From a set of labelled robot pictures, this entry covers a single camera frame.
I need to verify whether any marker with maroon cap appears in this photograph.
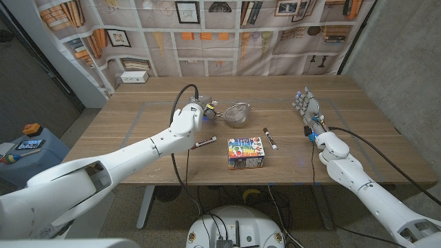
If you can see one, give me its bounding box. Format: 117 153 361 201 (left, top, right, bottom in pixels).
190 136 218 150

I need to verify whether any grey table leg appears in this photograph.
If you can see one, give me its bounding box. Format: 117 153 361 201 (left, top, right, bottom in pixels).
311 185 334 231

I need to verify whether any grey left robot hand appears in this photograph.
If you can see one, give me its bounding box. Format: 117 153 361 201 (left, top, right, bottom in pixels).
189 95 218 121

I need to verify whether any thin black left wrist cable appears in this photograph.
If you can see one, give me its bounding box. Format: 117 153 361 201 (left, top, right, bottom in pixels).
185 149 191 187

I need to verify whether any black floor cable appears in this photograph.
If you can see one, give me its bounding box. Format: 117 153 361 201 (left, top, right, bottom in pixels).
267 185 305 248

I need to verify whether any colourful printed package box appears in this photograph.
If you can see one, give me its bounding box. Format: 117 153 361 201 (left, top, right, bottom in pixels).
227 136 266 171

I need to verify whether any white table leg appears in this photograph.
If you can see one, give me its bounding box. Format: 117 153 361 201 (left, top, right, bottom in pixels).
136 185 156 230

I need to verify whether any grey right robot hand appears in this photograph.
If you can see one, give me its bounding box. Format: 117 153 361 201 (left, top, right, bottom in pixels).
291 86 330 138

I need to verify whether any white power outlet box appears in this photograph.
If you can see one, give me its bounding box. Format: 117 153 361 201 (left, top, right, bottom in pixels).
120 70 150 84

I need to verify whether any smartphone with lit screen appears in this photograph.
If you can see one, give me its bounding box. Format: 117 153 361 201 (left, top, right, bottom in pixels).
15 138 46 151

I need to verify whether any printed bookshelf backdrop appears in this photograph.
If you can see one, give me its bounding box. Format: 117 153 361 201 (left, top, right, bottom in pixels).
34 0 378 99

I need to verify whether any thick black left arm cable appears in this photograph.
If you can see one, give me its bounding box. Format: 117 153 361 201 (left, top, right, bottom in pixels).
170 83 212 248

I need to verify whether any marker with brown cap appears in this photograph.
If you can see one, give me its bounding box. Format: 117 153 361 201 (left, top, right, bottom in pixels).
263 127 278 151

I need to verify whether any white robot chest edge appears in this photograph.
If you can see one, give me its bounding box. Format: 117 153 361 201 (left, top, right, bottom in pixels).
0 238 141 248

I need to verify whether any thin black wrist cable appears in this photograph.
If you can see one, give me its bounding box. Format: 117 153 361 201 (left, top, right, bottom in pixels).
311 140 409 248
185 149 191 187

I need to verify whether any black backdrop stand pole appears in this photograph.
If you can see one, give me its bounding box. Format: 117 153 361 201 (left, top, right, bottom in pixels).
336 0 379 76

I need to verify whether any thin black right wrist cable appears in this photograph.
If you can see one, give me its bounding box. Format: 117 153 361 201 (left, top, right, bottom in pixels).
311 140 409 248

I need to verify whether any blue-grey storage box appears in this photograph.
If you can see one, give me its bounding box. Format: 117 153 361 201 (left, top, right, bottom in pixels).
0 127 72 189

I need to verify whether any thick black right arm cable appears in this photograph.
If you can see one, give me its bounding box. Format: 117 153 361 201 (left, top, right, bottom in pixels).
329 126 441 206

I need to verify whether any yellow banana-shaped object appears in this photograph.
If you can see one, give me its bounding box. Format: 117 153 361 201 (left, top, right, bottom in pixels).
242 188 262 203

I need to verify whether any metal mesh sieve black handle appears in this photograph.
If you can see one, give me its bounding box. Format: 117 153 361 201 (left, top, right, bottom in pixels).
215 101 255 127

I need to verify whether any black round fan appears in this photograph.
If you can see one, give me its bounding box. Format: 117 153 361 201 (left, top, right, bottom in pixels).
154 185 183 203

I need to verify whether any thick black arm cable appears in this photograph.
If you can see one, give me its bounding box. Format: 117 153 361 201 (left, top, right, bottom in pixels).
170 83 212 248
329 126 441 206

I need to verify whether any orange and black block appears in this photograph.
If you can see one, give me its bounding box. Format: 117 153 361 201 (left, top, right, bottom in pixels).
22 123 44 138

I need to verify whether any white robot torso base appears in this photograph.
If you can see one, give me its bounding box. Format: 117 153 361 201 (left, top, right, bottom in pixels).
185 205 286 248

